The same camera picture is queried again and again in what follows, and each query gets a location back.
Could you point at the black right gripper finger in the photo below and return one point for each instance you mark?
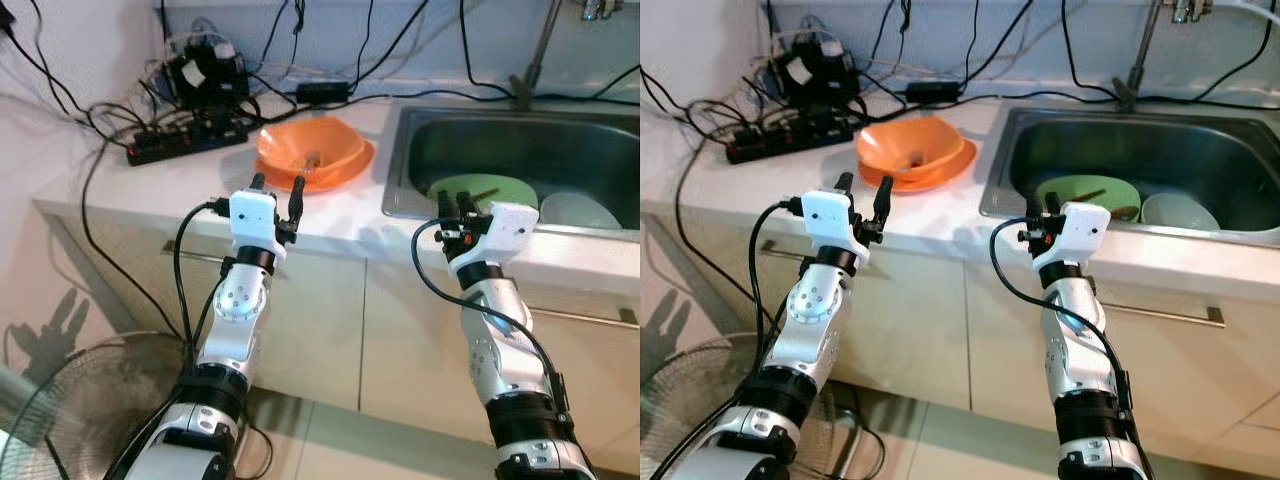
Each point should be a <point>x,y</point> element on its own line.
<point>1034,206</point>
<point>466,205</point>
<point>1053,204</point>
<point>444,206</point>

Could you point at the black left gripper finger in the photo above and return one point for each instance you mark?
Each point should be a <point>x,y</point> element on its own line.
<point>844,184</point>
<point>297,200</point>
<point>258,183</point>
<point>884,200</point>

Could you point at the orange plastic bowl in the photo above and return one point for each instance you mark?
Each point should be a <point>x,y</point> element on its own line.
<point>335,140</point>
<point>935,138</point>

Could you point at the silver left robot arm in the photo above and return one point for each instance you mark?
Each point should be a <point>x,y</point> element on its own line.
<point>810,325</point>
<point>235,320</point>

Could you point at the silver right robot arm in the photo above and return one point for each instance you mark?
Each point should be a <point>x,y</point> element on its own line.
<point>505,350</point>
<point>1075,350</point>

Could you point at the cream kitchen cabinet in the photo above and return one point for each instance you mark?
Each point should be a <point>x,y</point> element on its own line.
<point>960,330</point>
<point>380,330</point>

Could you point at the green plastic plate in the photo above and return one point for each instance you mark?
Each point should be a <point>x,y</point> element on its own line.
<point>510,190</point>
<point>1060,192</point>

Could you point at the black power strip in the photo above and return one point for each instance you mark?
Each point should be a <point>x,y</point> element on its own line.
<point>185,142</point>
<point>785,140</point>

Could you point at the brown wooden spoon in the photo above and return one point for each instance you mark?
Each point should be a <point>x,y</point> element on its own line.
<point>1128,211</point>

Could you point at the stainless steel sink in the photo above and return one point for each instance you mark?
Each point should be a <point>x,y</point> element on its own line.
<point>1130,150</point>
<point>520,150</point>

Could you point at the black power brick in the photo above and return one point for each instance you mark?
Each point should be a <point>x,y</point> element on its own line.
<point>934,90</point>
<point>322,93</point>

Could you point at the white bowl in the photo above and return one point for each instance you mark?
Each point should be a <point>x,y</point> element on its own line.
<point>1180,214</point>
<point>580,212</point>

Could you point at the black charger with white label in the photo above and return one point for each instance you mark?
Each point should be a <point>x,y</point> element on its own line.
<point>205,72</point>
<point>815,68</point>

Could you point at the metal gooseneck faucet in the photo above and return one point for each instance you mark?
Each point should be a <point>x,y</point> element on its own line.
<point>530,75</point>
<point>1135,75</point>

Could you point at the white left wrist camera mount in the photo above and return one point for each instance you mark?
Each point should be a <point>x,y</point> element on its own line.
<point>255,220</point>
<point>830,225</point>

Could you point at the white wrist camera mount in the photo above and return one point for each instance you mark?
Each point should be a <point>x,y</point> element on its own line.
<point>1078,232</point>
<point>830,225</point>
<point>255,220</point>
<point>505,235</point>

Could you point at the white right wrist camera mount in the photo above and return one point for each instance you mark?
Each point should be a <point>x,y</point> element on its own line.
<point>505,235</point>
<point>1078,232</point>

